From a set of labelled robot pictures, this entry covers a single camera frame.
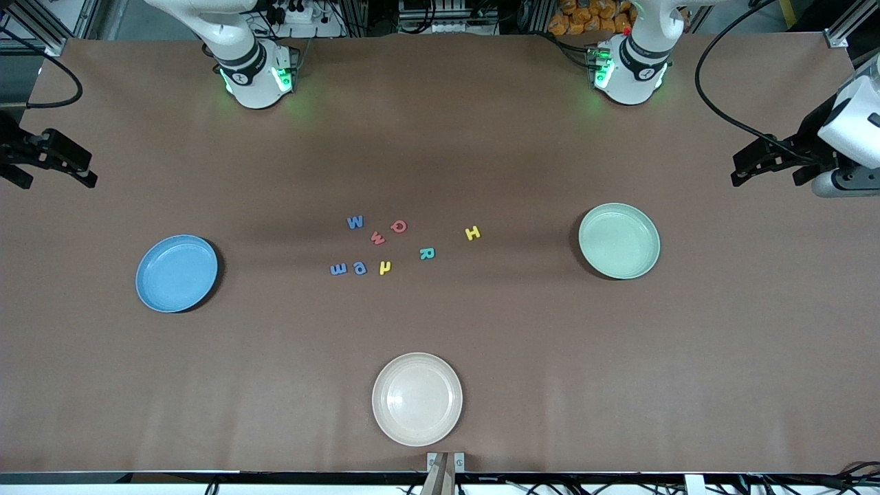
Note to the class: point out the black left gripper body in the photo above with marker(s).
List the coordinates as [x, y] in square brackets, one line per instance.
[810, 146]

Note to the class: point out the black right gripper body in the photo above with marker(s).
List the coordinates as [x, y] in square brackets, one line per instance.
[12, 146]

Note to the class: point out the yellow capital letter H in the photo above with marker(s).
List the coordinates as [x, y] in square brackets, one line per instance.
[472, 233]

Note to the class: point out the blue small letter m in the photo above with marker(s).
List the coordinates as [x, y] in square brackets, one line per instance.
[339, 269]

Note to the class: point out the blue capital letter W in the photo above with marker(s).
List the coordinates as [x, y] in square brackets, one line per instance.
[355, 222]

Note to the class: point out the blue small letter a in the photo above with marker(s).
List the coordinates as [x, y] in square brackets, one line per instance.
[360, 273]

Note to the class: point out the red capital letter Q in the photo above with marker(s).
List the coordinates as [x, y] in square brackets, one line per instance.
[392, 227]

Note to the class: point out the teal capital letter R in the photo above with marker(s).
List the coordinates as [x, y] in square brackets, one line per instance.
[422, 253]

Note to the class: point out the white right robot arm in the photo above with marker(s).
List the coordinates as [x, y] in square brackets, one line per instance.
[251, 82]

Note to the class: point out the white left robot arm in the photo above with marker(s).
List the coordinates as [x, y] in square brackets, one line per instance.
[629, 82]

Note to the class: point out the green round plate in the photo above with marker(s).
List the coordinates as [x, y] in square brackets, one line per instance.
[619, 240]

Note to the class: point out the blue round plate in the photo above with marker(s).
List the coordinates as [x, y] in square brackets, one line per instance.
[177, 273]

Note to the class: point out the orange bag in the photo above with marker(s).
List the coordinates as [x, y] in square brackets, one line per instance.
[584, 20]

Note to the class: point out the white power strip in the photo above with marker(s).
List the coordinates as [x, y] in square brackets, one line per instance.
[302, 14]

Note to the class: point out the red small letter w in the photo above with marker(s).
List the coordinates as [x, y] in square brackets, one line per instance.
[378, 238]

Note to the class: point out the black equipment rack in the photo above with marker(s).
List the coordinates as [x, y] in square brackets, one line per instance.
[447, 14]

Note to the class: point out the beige round plate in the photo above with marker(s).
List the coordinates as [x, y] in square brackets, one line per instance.
[417, 399]

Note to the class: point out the aluminium frame profile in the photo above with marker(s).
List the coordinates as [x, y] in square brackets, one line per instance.
[849, 27]
[41, 27]

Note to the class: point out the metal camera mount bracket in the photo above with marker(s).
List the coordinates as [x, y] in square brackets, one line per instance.
[459, 462]

